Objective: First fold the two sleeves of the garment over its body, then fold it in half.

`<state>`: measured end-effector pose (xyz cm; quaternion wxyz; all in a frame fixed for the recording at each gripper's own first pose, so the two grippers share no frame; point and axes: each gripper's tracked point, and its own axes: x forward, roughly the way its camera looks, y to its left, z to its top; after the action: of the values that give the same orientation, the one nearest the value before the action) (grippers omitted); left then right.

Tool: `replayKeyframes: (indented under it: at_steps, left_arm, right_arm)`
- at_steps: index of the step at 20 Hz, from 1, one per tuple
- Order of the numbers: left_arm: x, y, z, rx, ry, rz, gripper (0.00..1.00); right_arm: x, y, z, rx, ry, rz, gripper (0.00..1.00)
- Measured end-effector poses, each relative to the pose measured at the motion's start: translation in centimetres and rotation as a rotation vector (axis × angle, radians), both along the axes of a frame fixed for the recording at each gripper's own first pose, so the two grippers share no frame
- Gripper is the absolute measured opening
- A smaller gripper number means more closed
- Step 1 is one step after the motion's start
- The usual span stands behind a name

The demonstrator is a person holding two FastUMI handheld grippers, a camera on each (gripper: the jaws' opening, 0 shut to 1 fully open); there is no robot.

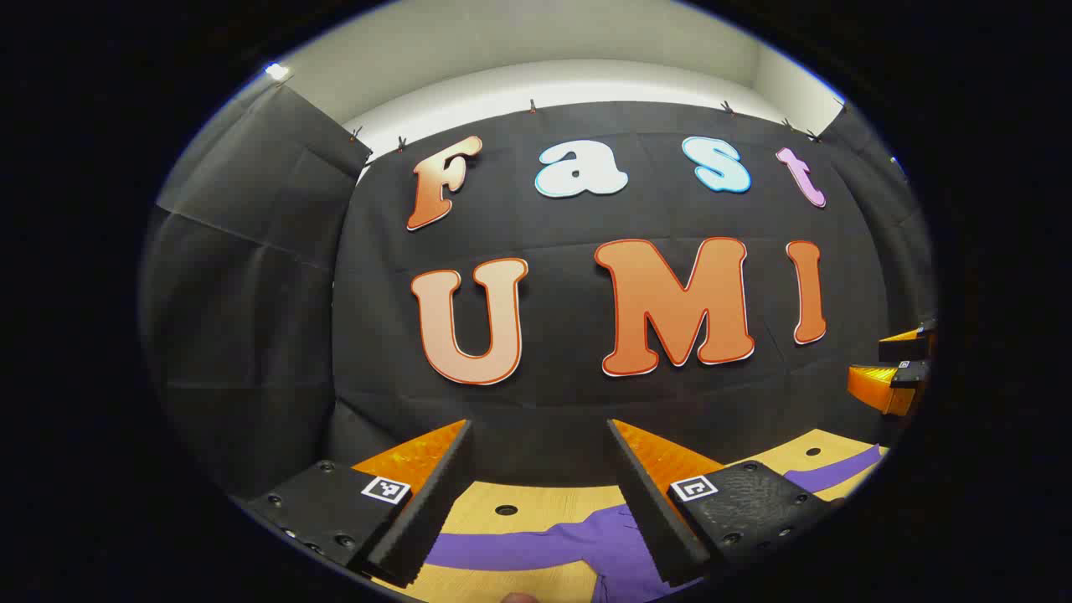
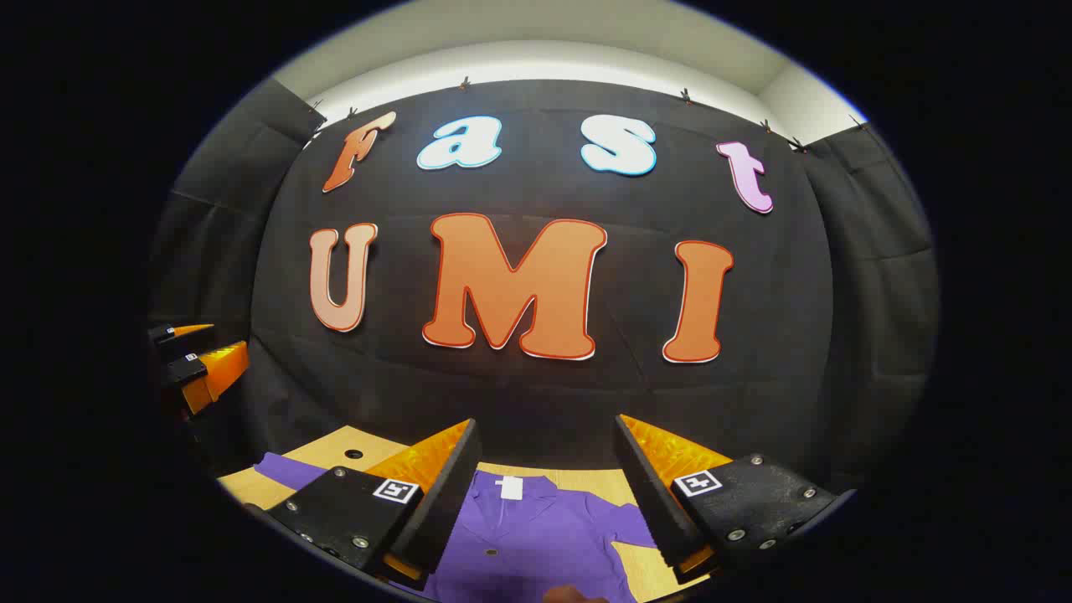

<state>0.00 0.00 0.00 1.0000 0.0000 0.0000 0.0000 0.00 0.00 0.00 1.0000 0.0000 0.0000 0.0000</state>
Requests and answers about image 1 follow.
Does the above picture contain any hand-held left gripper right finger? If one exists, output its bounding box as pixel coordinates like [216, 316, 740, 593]
[606, 419, 843, 587]

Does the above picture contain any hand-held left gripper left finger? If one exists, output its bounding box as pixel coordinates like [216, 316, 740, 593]
[243, 419, 475, 589]

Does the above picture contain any purple shirt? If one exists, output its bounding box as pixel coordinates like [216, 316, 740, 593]
[425, 444, 884, 603]

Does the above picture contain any black backdrop cloth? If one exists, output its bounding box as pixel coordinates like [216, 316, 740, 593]
[138, 75, 939, 503]

